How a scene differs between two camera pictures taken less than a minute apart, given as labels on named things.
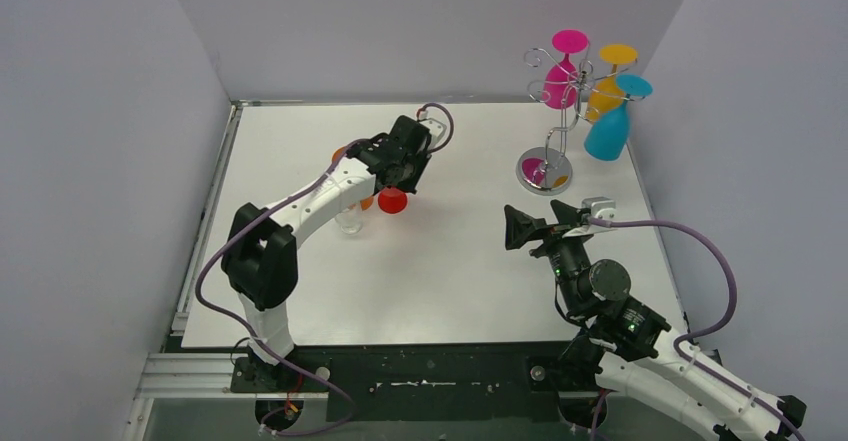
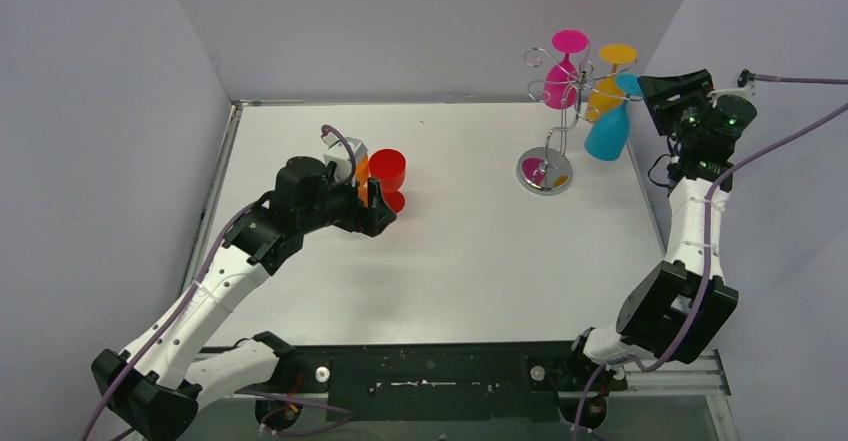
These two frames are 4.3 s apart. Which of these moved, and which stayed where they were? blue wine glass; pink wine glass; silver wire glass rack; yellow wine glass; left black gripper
Moved: left black gripper
Stayed: silver wire glass rack; yellow wine glass; pink wine glass; blue wine glass
